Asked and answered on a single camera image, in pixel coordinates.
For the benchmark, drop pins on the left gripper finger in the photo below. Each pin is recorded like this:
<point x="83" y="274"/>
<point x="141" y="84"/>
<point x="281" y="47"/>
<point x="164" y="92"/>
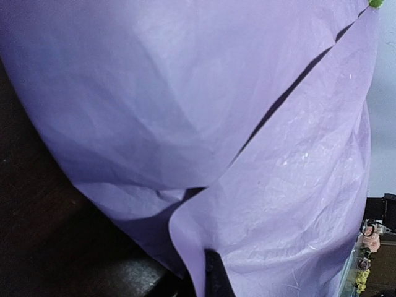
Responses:
<point x="217" y="283"/>

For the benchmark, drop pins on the pink wrapping paper sheet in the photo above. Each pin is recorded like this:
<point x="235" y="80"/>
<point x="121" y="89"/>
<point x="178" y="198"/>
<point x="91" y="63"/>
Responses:
<point x="239" y="127"/>

